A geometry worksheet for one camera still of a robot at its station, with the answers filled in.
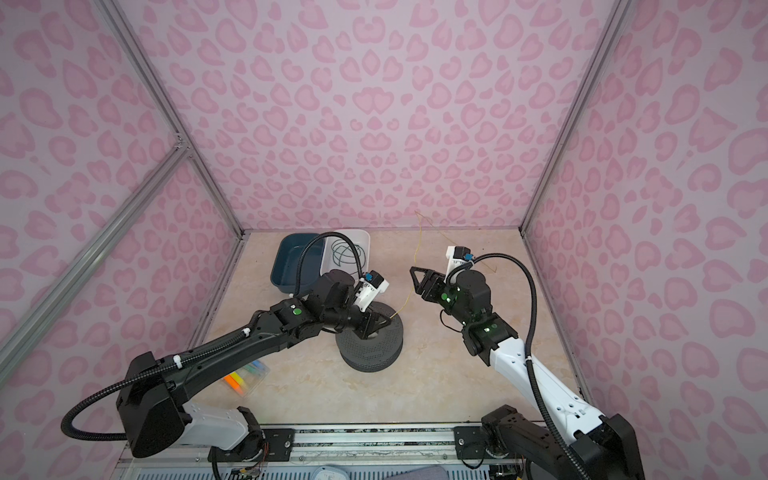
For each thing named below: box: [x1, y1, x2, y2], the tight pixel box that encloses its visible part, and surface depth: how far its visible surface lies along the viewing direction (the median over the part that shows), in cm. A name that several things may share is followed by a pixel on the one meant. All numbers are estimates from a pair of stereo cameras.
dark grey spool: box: [336, 302, 403, 373], surface depth 85 cm
